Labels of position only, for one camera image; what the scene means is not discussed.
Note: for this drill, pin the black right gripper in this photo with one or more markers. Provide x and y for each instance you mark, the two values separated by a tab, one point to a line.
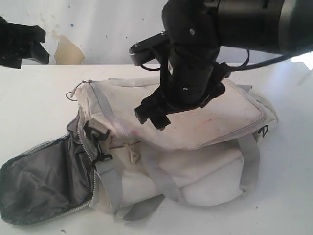
182	89

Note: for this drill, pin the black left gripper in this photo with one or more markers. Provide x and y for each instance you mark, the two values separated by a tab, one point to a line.
16	44

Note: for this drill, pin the white fabric duffel bag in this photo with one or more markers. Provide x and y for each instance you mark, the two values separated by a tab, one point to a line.
110	162

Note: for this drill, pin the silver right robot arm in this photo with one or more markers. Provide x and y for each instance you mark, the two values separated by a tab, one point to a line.
194	32

